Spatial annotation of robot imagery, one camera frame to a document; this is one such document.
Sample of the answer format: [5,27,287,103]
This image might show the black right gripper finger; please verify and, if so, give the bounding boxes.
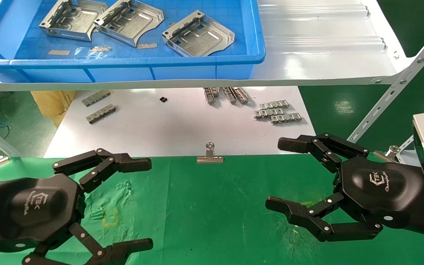
[278,133,370,173]
[265,192,384,243]

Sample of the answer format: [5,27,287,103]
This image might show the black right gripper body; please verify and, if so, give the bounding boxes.
[335,156,424,234]

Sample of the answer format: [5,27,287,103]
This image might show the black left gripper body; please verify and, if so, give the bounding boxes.
[0,173,85,255]

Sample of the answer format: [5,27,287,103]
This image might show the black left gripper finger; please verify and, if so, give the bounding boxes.
[22,223,154,265]
[53,148,152,194]

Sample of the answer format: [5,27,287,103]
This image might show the stamped metal bracket part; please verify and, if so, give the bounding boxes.
[93,0,165,47]
[39,0,108,42]
[162,10,235,57]

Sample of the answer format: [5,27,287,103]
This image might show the metal link strip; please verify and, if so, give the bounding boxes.
[254,109,284,119]
[86,105,117,124]
[260,100,290,109]
[270,113,303,124]
[82,89,111,107]

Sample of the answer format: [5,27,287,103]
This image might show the white perforated brace bar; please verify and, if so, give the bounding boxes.
[346,18,424,143]
[396,134,415,162]

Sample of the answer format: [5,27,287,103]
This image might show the white board sheet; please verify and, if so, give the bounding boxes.
[44,86,316,158]

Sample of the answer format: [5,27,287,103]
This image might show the green table mat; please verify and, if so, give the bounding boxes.
[0,153,424,265]

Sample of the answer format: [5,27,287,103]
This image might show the silver binder clip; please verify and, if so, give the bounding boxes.
[197,142,224,164]

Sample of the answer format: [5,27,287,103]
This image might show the yellow bag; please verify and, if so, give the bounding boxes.
[31,91,77,127]

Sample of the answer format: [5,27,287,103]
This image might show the blue plastic bin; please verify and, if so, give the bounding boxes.
[0,0,266,83]

